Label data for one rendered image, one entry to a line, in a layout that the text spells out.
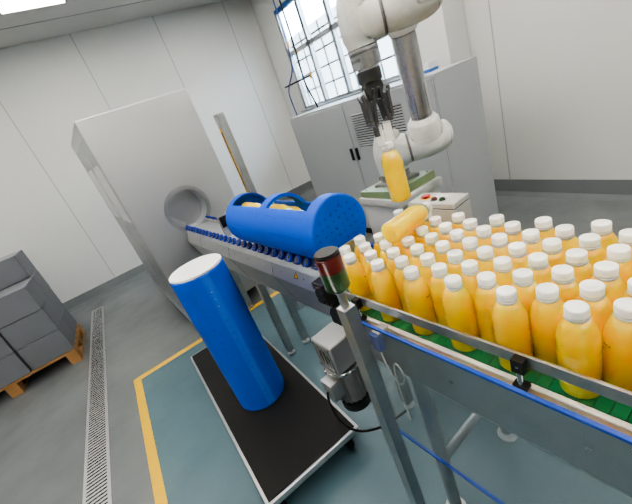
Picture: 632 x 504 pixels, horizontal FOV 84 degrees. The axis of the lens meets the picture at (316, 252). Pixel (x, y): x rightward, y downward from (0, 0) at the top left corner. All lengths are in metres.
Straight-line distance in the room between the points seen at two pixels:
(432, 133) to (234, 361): 1.52
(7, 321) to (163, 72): 4.04
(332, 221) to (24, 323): 3.60
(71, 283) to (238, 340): 4.73
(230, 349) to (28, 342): 2.89
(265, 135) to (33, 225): 3.81
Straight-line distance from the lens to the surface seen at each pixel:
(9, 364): 4.60
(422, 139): 1.87
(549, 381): 0.93
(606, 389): 0.83
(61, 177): 6.22
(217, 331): 1.87
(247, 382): 2.06
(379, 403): 1.09
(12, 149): 6.28
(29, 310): 4.39
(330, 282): 0.82
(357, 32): 1.18
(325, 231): 1.35
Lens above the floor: 1.58
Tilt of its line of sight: 23 degrees down
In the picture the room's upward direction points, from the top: 21 degrees counter-clockwise
